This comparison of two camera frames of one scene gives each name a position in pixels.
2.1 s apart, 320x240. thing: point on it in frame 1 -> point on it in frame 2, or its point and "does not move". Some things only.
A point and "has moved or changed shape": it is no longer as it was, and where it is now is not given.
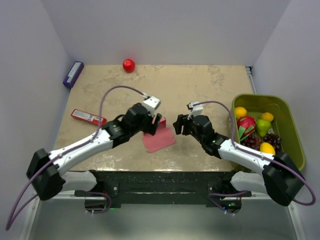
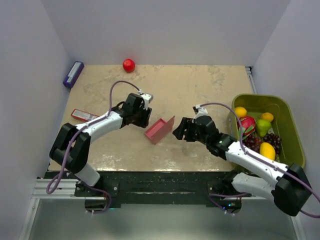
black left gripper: [150, 129] -> [144, 122]
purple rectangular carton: [73, 74] does not move
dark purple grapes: [255, 142] does not move
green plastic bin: [285, 123] does not move
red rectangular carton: [88, 117] does not move
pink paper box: [163, 137] has moved or changed shape
